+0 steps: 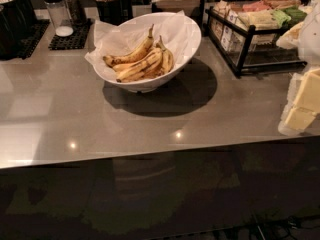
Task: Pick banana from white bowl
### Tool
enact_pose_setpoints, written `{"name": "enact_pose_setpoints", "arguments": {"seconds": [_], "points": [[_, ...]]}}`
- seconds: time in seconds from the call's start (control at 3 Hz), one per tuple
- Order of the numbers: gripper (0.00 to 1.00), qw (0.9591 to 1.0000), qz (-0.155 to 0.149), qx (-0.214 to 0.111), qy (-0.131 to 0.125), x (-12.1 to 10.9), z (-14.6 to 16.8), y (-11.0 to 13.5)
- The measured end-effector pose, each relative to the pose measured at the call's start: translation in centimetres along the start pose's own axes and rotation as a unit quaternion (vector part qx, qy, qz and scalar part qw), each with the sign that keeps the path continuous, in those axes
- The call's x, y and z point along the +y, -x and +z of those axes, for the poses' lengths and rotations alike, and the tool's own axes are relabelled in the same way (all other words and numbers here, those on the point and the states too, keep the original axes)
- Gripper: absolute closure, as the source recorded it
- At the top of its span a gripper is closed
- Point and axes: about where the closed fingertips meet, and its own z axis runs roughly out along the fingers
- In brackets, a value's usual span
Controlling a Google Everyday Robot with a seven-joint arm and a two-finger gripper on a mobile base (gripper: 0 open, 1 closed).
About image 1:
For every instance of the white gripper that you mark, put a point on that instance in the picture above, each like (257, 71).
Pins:
(310, 40)

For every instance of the middle spotted yellow banana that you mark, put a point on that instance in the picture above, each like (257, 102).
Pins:
(151, 61)

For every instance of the white ceramic bowl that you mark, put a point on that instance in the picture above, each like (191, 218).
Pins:
(150, 84)

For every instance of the top spotted yellow banana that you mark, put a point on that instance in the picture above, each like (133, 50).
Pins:
(137, 54)

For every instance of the small lower yellow banana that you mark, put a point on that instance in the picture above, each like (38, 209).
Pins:
(121, 67)

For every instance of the white paper bowl liner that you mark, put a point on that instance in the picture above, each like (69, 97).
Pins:
(180, 34)

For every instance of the black napkin holder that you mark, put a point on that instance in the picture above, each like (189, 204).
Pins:
(178, 2)

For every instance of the black cup of stir sticks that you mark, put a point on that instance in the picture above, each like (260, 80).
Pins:
(114, 12)

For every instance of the black rubber mat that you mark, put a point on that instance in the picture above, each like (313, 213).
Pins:
(29, 44)
(75, 41)

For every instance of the dark pepper shaker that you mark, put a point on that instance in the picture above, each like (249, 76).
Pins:
(76, 11)

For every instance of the glass sugar shaker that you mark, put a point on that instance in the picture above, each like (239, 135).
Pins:
(59, 17)

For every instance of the black rubber mat left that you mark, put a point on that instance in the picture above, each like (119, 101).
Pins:
(29, 44)

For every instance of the black container far left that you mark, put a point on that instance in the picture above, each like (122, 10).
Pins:
(16, 25)

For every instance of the black wire condiment rack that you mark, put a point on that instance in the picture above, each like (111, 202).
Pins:
(248, 34)

